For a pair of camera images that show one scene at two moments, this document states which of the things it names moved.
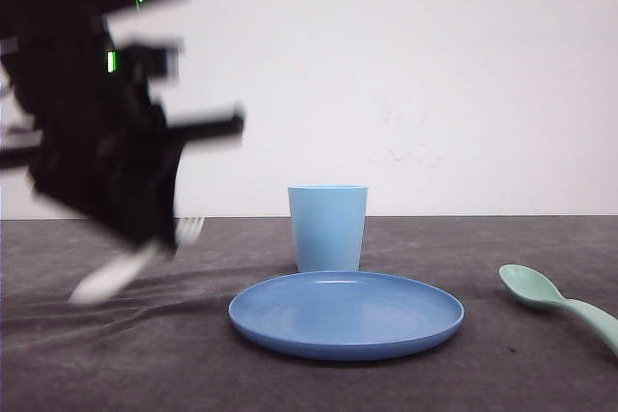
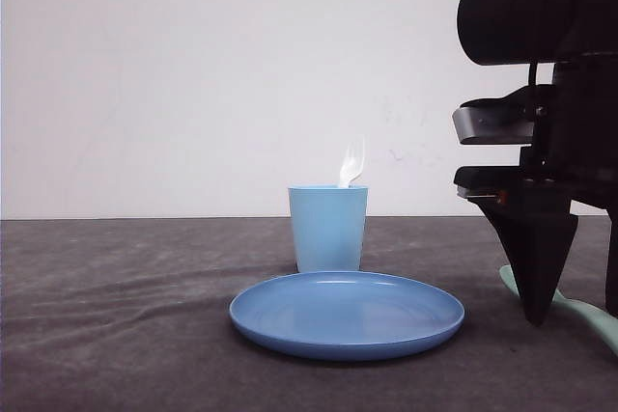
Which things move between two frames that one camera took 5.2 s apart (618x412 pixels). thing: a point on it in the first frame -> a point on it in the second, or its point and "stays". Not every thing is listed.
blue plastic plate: [345, 315] stays
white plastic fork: [114, 271] -> [353, 162]
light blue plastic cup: [327, 226] stays
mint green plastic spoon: [535, 288] stays
